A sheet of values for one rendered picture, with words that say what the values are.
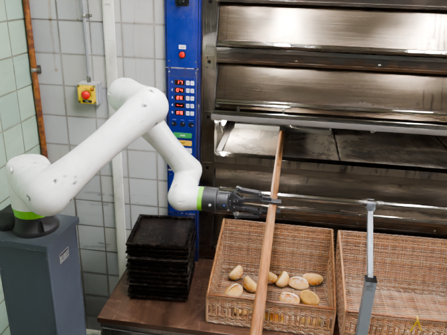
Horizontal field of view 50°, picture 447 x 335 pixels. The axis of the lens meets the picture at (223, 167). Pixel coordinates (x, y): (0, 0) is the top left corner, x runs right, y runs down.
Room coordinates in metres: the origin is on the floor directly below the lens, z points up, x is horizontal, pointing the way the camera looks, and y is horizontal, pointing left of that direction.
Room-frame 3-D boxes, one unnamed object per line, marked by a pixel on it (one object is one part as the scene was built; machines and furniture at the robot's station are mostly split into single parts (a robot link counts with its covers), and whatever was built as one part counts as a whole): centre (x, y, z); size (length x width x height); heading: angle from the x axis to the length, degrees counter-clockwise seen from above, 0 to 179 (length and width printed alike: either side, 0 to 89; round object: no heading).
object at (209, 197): (1.64, 0.04, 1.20); 0.12 x 0.06 x 0.09; 172
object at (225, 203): (1.63, -0.03, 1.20); 0.09 x 0.07 x 0.08; 82
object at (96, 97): (2.22, 0.65, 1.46); 0.10 x 0.07 x 0.10; 82
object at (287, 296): (1.82, -0.32, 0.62); 0.10 x 0.07 x 0.05; 70
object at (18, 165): (1.37, 0.61, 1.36); 0.16 x 0.13 x 0.19; 39
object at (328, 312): (1.87, -0.25, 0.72); 0.56 x 0.49 x 0.28; 82
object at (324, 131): (2.77, -0.35, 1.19); 0.55 x 0.36 x 0.03; 82
